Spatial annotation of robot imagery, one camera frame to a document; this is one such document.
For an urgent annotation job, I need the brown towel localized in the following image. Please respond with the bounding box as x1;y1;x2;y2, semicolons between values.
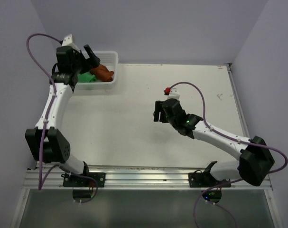
89;64;114;82

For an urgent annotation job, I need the green towel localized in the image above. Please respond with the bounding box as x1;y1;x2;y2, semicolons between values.
78;72;97;83

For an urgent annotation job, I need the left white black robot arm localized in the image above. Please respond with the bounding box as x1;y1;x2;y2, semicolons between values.
25;45;100;187

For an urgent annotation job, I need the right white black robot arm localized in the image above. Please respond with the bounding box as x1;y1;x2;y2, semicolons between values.
153;98;274;187

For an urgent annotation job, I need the white plastic basket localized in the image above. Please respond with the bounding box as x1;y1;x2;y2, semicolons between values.
75;51;119;91

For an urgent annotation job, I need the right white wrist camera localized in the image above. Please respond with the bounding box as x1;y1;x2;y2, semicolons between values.
167;88;180;100

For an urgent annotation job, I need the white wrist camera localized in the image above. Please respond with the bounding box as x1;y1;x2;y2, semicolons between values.
167;88;180;100
61;34;81;53

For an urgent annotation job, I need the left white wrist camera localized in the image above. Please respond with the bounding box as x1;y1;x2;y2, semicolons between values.
61;34;81;53

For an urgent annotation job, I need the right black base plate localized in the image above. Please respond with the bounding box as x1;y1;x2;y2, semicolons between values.
188;172;231;188

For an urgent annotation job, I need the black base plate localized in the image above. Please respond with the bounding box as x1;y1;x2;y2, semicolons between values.
188;172;231;188
61;172;106;188

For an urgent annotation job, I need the right side aluminium rail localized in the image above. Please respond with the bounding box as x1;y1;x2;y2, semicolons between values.
226;63;250;137

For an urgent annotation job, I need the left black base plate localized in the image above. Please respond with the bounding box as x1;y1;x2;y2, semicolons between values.
61;172;106;188

